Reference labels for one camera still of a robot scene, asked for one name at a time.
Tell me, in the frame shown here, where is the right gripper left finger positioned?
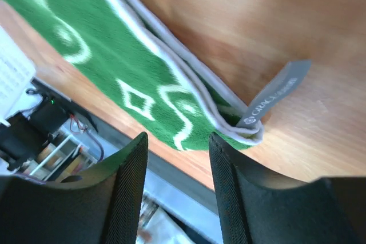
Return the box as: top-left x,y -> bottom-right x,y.
1,133 -> 148,243

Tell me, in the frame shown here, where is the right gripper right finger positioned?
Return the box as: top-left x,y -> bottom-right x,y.
209,133 -> 365,243

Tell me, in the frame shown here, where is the green dinosaur pattern towel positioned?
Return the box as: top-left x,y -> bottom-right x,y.
4,0 -> 311,151

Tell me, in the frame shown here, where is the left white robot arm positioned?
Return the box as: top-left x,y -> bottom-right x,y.
1,98 -> 69,171

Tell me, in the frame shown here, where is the white perforated plastic basket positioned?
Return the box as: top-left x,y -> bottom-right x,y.
1,28 -> 36,127

